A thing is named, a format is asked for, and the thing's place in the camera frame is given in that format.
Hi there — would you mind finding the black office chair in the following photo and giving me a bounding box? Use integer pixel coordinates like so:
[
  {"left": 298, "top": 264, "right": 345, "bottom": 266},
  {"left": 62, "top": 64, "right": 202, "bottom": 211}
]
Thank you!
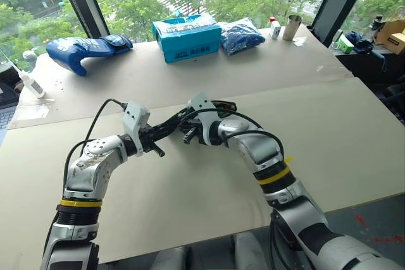
[{"left": 378, "top": 75, "right": 405, "bottom": 126}]

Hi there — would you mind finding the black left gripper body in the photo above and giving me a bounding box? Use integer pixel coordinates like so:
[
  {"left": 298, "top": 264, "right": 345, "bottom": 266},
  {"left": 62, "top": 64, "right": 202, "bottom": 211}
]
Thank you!
[{"left": 139, "top": 123, "right": 166, "bottom": 158}]

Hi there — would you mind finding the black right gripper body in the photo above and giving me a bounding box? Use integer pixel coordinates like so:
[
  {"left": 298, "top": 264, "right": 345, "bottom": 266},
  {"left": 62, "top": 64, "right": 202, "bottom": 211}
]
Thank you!
[{"left": 189, "top": 113, "right": 204, "bottom": 145}]

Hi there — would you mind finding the small white red-capped bottle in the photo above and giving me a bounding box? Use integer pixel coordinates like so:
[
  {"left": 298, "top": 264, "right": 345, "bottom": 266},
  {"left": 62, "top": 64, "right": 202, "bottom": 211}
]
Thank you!
[{"left": 268, "top": 16, "right": 282, "bottom": 40}]

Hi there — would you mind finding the clear plastic sheet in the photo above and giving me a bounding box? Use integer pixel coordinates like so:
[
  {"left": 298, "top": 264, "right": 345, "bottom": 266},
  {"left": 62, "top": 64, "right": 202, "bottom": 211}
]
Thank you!
[{"left": 15, "top": 97, "right": 56, "bottom": 120}]

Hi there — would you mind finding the brown cardboard box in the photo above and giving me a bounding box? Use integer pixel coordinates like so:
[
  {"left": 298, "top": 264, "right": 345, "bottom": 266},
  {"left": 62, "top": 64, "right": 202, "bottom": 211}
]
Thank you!
[{"left": 375, "top": 19, "right": 405, "bottom": 55}]

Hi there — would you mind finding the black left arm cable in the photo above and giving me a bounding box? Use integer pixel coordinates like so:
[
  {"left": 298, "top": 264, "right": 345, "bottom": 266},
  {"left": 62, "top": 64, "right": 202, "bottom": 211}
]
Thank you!
[{"left": 63, "top": 97, "right": 128, "bottom": 190}]

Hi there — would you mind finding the blue cardboard box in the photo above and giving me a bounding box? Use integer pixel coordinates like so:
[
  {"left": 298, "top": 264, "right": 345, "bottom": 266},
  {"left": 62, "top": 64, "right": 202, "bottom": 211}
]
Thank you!
[{"left": 151, "top": 14, "right": 222, "bottom": 64}]

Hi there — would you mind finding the blue plastic packet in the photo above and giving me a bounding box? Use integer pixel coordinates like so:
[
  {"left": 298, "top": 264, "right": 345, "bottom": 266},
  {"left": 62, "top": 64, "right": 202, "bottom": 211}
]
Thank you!
[{"left": 219, "top": 18, "right": 266, "bottom": 56}]

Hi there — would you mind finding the blue plastic bag left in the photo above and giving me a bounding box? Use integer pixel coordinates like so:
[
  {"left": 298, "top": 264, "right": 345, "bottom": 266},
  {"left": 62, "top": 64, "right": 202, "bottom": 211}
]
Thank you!
[{"left": 46, "top": 34, "right": 134, "bottom": 77}]

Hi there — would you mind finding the steel cup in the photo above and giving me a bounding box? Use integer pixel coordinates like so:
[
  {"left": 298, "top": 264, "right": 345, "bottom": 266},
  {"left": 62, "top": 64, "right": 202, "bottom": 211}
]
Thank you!
[{"left": 282, "top": 14, "right": 304, "bottom": 42}]

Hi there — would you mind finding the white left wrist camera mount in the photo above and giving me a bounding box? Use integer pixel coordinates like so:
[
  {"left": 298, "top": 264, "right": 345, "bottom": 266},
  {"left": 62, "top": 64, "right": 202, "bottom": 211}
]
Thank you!
[{"left": 121, "top": 101, "right": 151, "bottom": 157}]

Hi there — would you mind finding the white squeeze bottle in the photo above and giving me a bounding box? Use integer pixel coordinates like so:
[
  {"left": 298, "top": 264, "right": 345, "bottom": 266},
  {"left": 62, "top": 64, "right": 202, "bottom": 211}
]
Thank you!
[{"left": 12, "top": 60, "right": 47, "bottom": 99}]

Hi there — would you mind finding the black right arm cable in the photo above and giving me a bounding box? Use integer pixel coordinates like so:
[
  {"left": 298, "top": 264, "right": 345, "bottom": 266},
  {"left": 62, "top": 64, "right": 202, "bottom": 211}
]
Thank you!
[{"left": 186, "top": 107, "right": 284, "bottom": 161}]

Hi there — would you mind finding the green white small box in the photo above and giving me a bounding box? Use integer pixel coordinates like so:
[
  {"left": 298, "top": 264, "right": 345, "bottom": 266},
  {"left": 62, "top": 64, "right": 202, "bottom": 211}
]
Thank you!
[{"left": 331, "top": 30, "right": 356, "bottom": 55}]

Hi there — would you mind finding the dark blue cloth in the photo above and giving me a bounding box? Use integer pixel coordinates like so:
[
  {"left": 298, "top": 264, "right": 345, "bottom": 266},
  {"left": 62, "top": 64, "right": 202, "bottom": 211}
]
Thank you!
[{"left": 346, "top": 30, "right": 387, "bottom": 72}]

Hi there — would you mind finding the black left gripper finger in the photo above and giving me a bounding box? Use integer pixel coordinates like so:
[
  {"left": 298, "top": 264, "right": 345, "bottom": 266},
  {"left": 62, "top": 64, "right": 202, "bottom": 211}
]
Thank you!
[
  {"left": 153, "top": 109, "right": 190, "bottom": 135},
  {"left": 156, "top": 118, "right": 189, "bottom": 141}
]

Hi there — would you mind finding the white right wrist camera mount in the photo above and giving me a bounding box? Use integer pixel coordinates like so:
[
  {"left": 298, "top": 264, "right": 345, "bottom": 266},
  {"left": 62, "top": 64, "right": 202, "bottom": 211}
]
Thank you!
[{"left": 187, "top": 91, "right": 220, "bottom": 147}]

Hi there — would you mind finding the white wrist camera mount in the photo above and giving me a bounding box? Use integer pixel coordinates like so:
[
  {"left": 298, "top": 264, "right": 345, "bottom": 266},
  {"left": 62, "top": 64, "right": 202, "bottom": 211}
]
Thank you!
[
  {"left": 187, "top": 91, "right": 220, "bottom": 147},
  {"left": 121, "top": 101, "right": 151, "bottom": 157}
]

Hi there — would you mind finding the dark laptop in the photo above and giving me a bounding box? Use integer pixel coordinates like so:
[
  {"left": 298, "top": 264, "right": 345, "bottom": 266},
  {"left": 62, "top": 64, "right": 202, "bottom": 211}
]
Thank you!
[{"left": 0, "top": 82, "right": 20, "bottom": 130}]

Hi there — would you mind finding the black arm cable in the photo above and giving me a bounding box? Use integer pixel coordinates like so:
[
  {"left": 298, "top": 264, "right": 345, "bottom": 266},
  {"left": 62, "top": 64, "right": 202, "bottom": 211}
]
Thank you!
[
  {"left": 63, "top": 97, "right": 128, "bottom": 190},
  {"left": 186, "top": 107, "right": 284, "bottom": 161}
]

